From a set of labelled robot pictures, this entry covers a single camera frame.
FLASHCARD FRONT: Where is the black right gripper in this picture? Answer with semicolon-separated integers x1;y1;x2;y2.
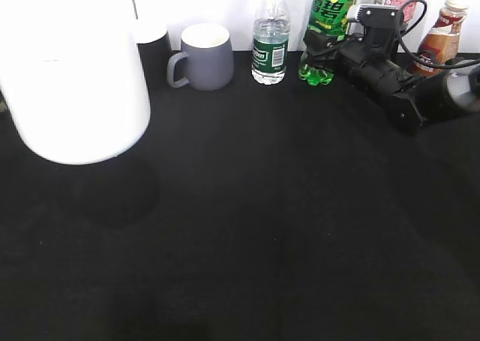
303;29;425;135

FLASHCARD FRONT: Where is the grey ceramic mug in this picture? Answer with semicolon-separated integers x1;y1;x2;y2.
166;23;234;91

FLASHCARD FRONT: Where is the brown coffee drink bottle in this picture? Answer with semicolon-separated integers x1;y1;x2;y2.
408;0;468;77

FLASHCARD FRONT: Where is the clear water bottle green label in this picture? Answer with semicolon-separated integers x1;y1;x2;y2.
251;0;290;85

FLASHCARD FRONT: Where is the black tablecloth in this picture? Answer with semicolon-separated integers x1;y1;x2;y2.
1;52;479;340

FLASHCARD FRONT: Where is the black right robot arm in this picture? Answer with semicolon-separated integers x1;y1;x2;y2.
304;28;479;135

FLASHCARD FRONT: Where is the black ceramic mug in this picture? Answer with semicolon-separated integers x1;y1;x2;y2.
133;19;172;91

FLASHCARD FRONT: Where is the white ceramic mug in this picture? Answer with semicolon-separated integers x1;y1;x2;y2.
1;0;151;165

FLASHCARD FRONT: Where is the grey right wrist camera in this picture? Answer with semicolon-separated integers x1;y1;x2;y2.
346;4;407;61

